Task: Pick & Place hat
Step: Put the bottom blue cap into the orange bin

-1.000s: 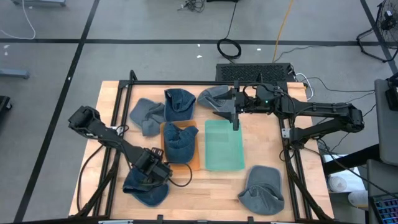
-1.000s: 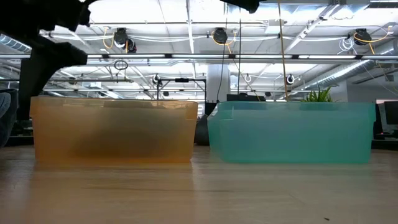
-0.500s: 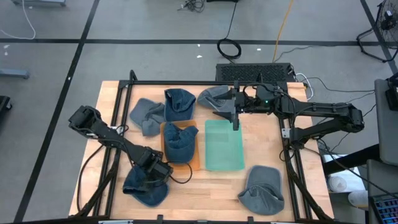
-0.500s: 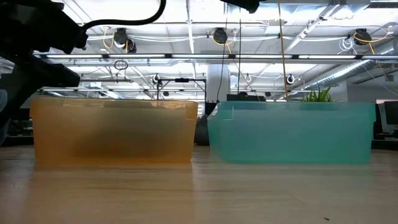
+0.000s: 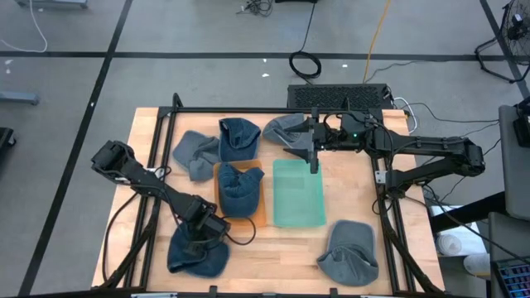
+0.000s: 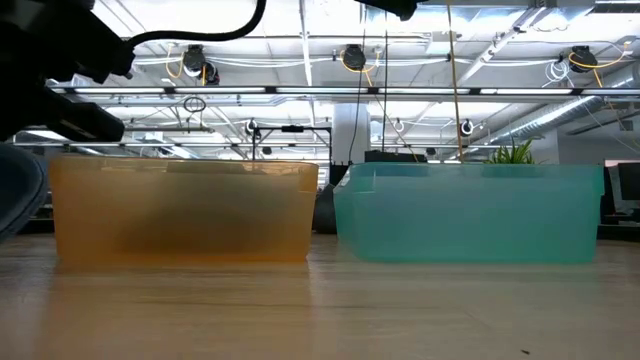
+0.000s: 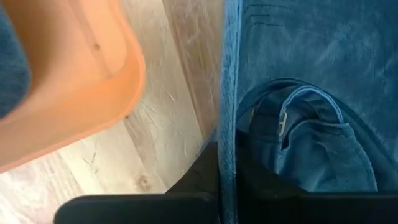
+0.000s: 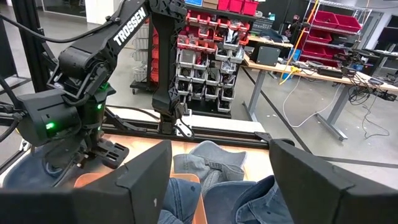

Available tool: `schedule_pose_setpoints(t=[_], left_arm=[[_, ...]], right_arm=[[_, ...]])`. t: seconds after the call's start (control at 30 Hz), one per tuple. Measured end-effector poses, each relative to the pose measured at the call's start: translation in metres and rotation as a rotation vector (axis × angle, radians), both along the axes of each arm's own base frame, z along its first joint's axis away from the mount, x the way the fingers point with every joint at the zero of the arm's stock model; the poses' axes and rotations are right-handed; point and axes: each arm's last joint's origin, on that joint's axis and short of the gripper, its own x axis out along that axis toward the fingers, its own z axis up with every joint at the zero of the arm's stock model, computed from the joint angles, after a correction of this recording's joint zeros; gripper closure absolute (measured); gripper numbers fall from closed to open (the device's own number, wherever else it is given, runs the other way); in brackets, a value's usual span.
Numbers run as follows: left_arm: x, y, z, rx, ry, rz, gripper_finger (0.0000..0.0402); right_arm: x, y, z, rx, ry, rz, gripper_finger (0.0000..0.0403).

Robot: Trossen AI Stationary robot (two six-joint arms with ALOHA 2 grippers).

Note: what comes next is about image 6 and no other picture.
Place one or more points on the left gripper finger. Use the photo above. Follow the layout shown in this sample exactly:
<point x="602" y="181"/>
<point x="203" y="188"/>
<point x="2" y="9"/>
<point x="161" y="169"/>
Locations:
<point x="65" y="117"/>

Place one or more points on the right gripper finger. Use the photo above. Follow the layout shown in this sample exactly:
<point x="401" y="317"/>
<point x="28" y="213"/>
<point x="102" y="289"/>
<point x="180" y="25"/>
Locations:
<point x="395" y="6"/>

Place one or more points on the blue denim baseball cap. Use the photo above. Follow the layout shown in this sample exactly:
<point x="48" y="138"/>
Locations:
<point x="17" y="190"/>

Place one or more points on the long ceiling light strip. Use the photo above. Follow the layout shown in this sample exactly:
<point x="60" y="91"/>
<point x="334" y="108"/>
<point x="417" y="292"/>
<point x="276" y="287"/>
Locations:
<point x="350" y="91"/>

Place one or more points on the small potted green plant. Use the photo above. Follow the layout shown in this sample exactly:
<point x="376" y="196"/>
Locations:
<point x="512" y="155"/>

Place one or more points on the dark grey chair back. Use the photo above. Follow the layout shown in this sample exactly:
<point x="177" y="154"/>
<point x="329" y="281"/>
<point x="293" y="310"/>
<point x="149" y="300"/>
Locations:
<point x="325" y="212"/>

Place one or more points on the teal translucent plastic bin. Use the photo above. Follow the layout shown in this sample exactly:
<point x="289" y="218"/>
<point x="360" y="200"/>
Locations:
<point x="470" y="215"/>

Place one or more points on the black computer monitor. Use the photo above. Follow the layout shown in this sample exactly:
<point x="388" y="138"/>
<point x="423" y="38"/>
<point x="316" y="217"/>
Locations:
<point x="630" y="180"/>

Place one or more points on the black neighbouring rig frame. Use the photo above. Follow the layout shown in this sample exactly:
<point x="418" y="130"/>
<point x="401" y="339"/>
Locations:
<point x="292" y="129"/>

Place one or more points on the silver ceiling air duct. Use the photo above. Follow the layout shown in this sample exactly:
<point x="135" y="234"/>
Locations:
<point x="560" y="112"/>

